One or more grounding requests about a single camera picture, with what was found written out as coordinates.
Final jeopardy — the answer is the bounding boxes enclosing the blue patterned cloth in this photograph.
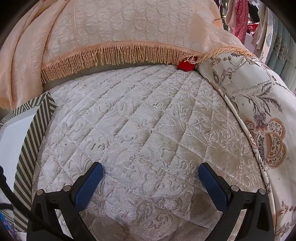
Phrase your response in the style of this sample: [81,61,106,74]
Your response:
[0,211,15,241]

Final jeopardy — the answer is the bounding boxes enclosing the striped cardboard box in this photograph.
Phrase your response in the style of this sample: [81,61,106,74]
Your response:
[0,91,58,233]

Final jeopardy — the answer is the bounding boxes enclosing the cream quilted sofa cover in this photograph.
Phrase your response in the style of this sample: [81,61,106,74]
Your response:
[30,64,275,241]

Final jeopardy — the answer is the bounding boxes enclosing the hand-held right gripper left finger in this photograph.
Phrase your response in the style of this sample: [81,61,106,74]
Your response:
[26,162,104,241]

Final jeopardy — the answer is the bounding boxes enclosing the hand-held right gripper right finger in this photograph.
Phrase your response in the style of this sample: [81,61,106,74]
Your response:
[198,162,274,241]

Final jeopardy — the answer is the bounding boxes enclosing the beige hanging garment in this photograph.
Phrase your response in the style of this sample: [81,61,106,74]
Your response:
[251,0,271,56]

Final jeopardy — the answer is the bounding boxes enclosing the thick black cable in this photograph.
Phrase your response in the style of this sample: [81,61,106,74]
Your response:
[0,166,67,241]

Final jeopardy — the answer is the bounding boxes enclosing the small red box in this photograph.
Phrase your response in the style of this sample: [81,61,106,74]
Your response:
[178,57,199,70]

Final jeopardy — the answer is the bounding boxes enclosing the peach fringed blanket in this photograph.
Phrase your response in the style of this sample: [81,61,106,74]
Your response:
[0,0,257,109]

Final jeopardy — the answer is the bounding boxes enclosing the pink dotted garment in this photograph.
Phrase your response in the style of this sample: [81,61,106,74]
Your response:
[225,0,249,44]

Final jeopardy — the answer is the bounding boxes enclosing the grey-blue curtain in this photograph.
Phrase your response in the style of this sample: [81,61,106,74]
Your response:
[266,11,296,91]

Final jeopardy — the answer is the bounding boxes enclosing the floral embroidered pillow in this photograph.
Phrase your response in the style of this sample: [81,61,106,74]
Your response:
[198,52,296,241]

